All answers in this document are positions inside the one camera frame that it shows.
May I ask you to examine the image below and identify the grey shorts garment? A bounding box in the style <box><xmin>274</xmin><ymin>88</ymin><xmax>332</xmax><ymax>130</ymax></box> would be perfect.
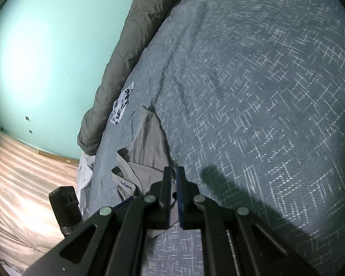
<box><xmin>110</xmin><ymin>105</ymin><xmax>181</xmax><ymax>239</ymax></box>

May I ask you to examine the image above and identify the light grey bed sheet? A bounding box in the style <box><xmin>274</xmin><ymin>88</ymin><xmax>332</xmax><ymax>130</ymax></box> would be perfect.
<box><xmin>76</xmin><ymin>152</ymin><xmax>95</xmax><ymax>219</ymax></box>

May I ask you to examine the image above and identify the pink curtain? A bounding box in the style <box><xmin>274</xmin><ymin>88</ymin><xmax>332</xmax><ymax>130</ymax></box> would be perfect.
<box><xmin>0</xmin><ymin>132</ymin><xmax>77</xmax><ymax>272</ymax></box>

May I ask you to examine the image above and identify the light blue crumpled garment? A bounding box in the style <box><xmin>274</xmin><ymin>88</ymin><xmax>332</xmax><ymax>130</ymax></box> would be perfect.
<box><xmin>110</xmin><ymin>82</ymin><xmax>134</xmax><ymax>125</ymax></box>

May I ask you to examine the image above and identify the rolled dark grey duvet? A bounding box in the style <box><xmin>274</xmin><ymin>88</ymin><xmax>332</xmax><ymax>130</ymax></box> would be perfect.
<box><xmin>77</xmin><ymin>0</ymin><xmax>179</xmax><ymax>156</ymax></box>

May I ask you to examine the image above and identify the wooden frame by wall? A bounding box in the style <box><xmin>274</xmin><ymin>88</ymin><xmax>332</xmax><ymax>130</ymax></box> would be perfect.
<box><xmin>37</xmin><ymin>149</ymin><xmax>80</xmax><ymax>164</ymax></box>

